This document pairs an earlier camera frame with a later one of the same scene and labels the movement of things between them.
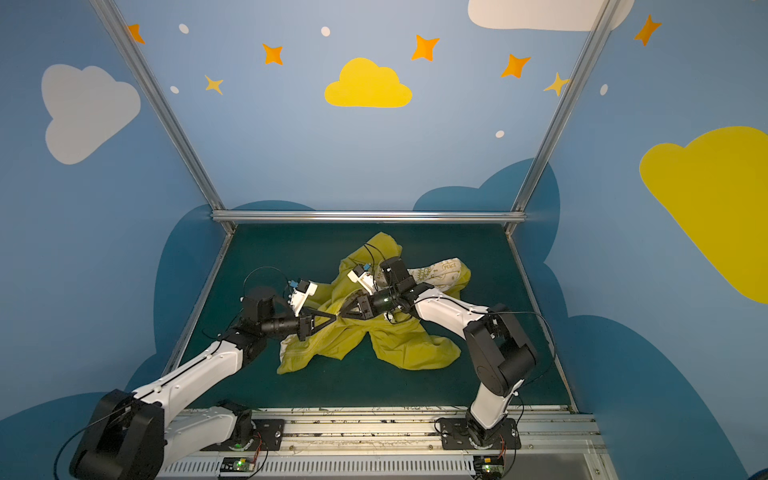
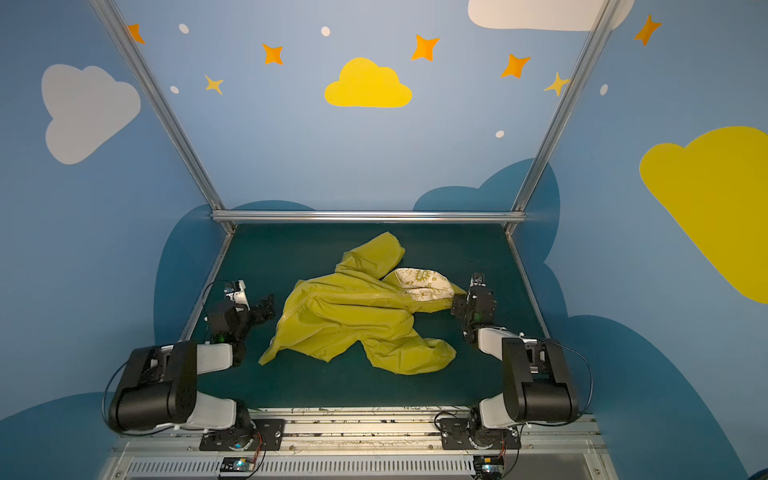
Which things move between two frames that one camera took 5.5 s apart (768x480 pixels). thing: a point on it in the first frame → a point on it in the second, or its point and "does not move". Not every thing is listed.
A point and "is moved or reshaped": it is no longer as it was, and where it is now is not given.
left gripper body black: x=305 y=325 → x=251 y=311
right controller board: x=488 y=466 does not move
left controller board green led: x=237 y=464 does not move
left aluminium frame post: x=113 y=23 does not move
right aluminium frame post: x=601 y=21 does not move
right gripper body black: x=365 y=305 → x=466 y=305
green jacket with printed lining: x=372 y=305 is moved or reshaped
